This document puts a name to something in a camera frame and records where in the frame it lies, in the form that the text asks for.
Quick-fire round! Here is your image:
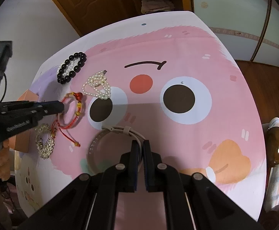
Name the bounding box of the red string bracelet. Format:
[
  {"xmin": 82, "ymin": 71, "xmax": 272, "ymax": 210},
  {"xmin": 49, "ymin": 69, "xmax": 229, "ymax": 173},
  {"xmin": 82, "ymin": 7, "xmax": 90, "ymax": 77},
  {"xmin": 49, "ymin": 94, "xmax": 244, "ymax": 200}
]
[{"xmin": 51, "ymin": 92, "xmax": 85, "ymax": 148}]

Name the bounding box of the black bead bracelet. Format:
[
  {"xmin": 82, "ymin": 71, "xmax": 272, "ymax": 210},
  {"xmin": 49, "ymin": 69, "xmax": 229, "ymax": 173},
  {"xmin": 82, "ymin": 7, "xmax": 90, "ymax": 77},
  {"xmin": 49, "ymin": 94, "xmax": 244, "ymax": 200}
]
[{"xmin": 56, "ymin": 51, "xmax": 88, "ymax": 85}]

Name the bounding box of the gold leaf bracelet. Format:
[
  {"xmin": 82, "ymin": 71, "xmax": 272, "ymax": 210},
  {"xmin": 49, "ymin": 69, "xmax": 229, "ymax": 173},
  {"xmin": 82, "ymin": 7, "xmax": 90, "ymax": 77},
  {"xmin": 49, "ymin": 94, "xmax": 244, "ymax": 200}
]
[{"xmin": 34, "ymin": 123, "xmax": 57, "ymax": 160}]

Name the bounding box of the white pearl necklace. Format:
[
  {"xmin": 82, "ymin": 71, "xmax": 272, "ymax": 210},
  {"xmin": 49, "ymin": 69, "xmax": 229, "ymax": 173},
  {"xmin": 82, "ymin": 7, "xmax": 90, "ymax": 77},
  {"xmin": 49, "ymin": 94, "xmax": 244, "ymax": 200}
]
[{"xmin": 82, "ymin": 70, "xmax": 112, "ymax": 100}]

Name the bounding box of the person's left hand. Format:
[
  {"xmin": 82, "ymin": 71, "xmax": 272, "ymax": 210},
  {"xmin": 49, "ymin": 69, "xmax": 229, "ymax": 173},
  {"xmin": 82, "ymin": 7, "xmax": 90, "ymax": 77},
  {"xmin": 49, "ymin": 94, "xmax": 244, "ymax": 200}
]
[{"xmin": 0, "ymin": 139, "xmax": 10, "ymax": 181}]

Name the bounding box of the pink cartoon table mat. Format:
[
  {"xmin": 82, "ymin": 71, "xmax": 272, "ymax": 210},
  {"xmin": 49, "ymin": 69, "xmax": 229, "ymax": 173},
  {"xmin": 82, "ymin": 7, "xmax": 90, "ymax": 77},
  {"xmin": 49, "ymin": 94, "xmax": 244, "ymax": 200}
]
[{"xmin": 15, "ymin": 11, "xmax": 266, "ymax": 219}]

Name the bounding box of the brown wooden door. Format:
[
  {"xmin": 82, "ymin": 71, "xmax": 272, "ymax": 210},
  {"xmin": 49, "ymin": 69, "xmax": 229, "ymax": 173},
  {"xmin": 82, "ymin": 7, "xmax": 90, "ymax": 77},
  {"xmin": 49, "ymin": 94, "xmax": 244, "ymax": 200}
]
[{"xmin": 52, "ymin": 0, "xmax": 137, "ymax": 36}]

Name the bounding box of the brown wooden bedpost knob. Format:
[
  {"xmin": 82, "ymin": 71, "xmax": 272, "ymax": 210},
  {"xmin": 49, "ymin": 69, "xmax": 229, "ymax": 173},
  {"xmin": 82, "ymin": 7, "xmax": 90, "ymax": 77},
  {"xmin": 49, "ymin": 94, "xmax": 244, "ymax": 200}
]
[{"xmin": 265, "ymin": 127, "xmax": 279, "ymax": 168}]

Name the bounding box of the folded beige cloth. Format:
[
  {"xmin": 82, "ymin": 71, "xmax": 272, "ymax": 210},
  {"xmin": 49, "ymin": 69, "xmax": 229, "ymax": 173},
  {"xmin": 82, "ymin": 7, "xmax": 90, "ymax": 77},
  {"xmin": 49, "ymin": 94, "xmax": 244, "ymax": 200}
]
[{"xmin": 141, "ymin": 0, "xmax": 175, "ymax": 14}]

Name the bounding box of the pale sliding wardrobe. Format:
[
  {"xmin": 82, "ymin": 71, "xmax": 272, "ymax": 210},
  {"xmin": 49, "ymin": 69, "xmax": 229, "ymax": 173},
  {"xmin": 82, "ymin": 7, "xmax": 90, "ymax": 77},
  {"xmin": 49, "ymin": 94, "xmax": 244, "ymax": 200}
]
[{"xmin": 193, "ymin": 0, "xmax": 279, "ymax": 67}]

